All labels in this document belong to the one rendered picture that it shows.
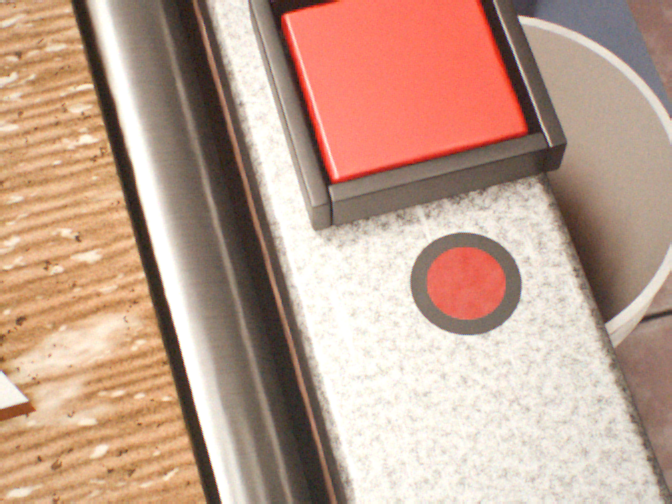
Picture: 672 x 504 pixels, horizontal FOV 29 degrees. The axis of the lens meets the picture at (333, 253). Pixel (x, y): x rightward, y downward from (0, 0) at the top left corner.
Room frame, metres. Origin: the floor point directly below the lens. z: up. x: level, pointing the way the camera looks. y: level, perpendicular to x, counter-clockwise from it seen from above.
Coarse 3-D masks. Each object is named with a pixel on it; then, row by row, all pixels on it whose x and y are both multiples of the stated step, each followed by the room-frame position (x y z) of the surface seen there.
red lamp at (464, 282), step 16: (448, 256) 0.15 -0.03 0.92; (464, 256) 0.15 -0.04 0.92; (480, 256) 0.15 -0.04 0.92; (432, 272) 0.15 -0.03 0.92; (448, 272) 0.15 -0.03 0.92; (464, 272) 0.15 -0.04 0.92; (480, 272) 0.15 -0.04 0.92; (496, 272) 0.15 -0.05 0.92; (432, 288) 0.14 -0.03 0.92; (448, 288) 0.14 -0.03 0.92; (464, 288) 0.14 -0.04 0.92; (480, 288) 0.14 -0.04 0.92; (496, 288) 0.14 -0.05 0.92; (448, 304) 0.14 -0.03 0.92; (464, 304) 0.14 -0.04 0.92; (480, 304) 0.14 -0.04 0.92; (496, 304) 0.14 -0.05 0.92
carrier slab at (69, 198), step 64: (0, 0) 0.23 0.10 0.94; (64, 0) 0.23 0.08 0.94; (0, 64) 0.21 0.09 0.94; (64, 64) 0.21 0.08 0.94; (0, 128) 0.19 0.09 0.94; (64, 128) 0.19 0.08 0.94; (0, 192) 0.17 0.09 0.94; (64, 192) 0.17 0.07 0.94; (0, 256) 0.15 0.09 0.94; (64, 256) 0.15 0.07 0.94; (128, 256) 0.15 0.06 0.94; (0, 320) 0.13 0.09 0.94; (64, 320) 0.13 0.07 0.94; (128, 320) 0.13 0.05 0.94; (64, 384) 0.11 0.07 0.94; (128, 384) 0.11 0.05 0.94; (0, 448) 0.09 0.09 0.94; (64, 448) 0.09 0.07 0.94; (128, 448) 0.09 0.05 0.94; (192, 448) 0.09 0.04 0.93
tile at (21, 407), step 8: (0, 376) 0.11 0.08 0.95; (0, 384) 0.11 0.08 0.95; (8, 384) 0.11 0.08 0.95; (0, 392) 0.10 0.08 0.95; (8, 392) 0.10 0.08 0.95; (16, 392) 0.10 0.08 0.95; (0, 400) 0.10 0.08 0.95; (8, 400) 0.10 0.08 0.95; (16, 400) 0.10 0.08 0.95; (24, 400) 0.10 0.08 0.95; (0, 408) 0.10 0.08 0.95; (8, 408) 0.10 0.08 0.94; (16, 408) 0.10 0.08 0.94; (24, 408) 0.10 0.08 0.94; (32, 408) 0.10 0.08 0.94; (0, 416) 0.10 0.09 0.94; (8, 416) 0.10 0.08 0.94; (16, 416) 0.10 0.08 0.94
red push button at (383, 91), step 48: (336, 0) 0.23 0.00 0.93; (384, 0) 0.23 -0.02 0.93; (432, 0) 0.23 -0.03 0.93; (336, 48) 0.21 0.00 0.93; (384, 48) 0.21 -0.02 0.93; (432, 48) 0.21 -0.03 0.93; (480, 48) 0.21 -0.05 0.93; (336, 96) 0.20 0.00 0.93; (384, 96) 0.20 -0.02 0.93; (432, 96) 0.20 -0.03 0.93; (480, 96) 0.20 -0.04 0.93; (336, 144) 0.18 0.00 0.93; (384, 144) 0.18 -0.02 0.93; (432, 144) 0.18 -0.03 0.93; (480, 144) 0.18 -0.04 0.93
